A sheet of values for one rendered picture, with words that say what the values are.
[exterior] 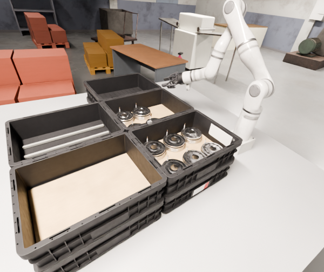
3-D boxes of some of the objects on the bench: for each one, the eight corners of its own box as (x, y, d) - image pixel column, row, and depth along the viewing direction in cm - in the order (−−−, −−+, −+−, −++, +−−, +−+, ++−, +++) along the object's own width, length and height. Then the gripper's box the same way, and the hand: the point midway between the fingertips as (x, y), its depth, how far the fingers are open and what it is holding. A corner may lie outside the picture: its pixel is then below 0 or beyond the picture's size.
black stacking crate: (188, 142, 110) (192, 126, 103) (228, 176, 92) (236, 158, 85) (128, 168, 91) (127, 150, 83) (163, 217, 72) (166, 199, 65)
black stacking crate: (128, 168, 91) (127, 150, 83) (163, 217, 72) (166, 199, 65) (34, 208, 71) (22, 189, 64) (49, 291, 52) (34, 277, 45)
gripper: (185, 65, 119) (163, 70, 127) (181, 81, 111) (157, 86, 119) (189, 74, 124) (167, 79, 132) (185, 90, 116) (162, 94, 124)
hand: (164, 82), depth 125 cm, fingers open, 5 cm apart
